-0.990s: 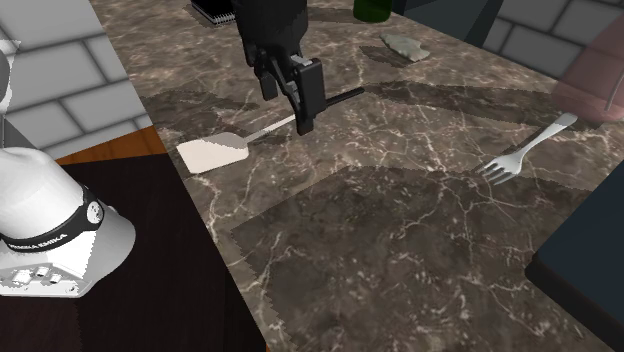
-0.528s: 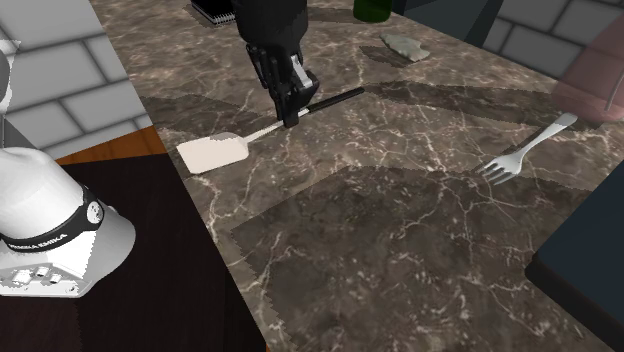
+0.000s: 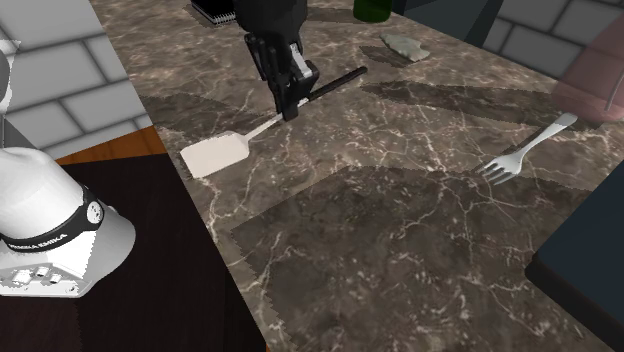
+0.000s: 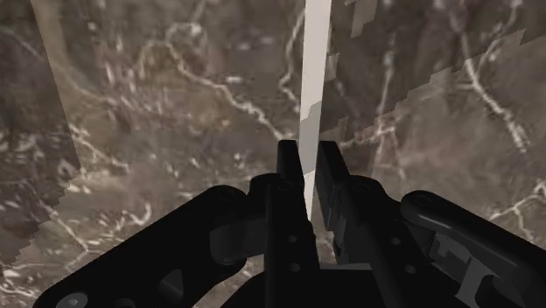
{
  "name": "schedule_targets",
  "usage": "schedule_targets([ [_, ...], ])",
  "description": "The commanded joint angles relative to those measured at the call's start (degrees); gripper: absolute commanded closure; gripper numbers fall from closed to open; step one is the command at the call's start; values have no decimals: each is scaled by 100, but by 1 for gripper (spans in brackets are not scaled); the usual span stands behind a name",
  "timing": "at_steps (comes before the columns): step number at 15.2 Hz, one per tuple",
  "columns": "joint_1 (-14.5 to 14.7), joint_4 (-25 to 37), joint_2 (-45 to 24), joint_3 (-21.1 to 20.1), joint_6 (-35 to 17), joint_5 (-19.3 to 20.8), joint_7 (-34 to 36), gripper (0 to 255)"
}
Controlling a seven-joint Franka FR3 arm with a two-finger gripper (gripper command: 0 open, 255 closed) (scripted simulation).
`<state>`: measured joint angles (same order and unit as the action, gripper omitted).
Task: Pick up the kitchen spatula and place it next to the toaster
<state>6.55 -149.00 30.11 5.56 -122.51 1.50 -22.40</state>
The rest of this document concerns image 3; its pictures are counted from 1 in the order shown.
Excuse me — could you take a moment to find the black box with white ridges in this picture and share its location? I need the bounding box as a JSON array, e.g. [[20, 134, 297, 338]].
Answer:
[[190, 0, 239, 26]]

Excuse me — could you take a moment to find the white spatula with black handle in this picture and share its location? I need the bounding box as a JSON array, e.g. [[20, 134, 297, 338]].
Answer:
[[179, 66, 369, 180]]

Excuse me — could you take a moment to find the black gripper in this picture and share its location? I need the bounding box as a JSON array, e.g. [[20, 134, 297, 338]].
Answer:
[[233, 0, 321, 123]]

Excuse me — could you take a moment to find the dark robot stand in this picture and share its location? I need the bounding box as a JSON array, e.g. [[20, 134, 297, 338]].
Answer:
[[0, 153, 268, 352]]

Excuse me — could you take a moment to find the silver fork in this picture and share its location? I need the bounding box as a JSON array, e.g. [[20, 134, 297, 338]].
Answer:
[[474, 112, 579, 187]]

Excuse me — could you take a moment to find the dark blue block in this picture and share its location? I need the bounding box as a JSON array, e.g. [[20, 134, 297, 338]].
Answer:
[[524, 160, 624, 352]]

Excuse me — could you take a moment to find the pink armchair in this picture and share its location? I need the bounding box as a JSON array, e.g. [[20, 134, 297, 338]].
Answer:
[[550, 13, 624, 124]]

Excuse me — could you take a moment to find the green bottle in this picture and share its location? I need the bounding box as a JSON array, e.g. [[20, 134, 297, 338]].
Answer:
[[352, 0, 394, 24]]

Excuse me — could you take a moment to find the grey-green stone-shaped object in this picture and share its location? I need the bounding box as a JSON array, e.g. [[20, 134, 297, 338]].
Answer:
[[379, 32, 432, 64]]

